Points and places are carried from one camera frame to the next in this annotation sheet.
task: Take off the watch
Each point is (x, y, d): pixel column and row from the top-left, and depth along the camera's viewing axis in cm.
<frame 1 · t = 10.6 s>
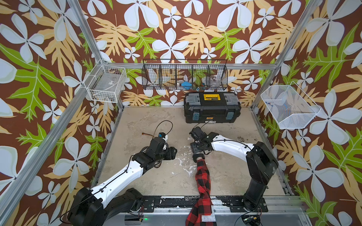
left hand: (174, 148, 82), fingers open
right hand: (195, 146, 91), fingers open
black deli toolbox: (211, 107, 100), point 17 cm above the table

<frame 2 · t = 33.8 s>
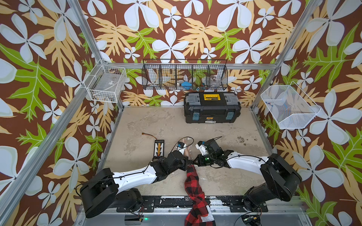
left hand: (189, 156, 82), fingers closed
right hand: (191, 162, 85), fingers closed
black parallel charging board: (159, 149, 95), point 2 cm above the table
the other named things where they were.

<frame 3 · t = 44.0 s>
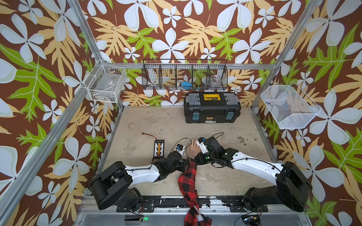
left hand: (187, 159, 87), fingers open
right hand: (193, 159, 83), fingers closed
the named things where they were.

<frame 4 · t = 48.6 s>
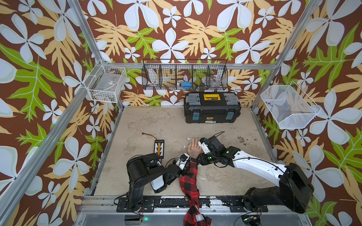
left hand: (189, 157, 87), fingers closed
right hand: (196, 159, 83), fingers open
the named things where they were.

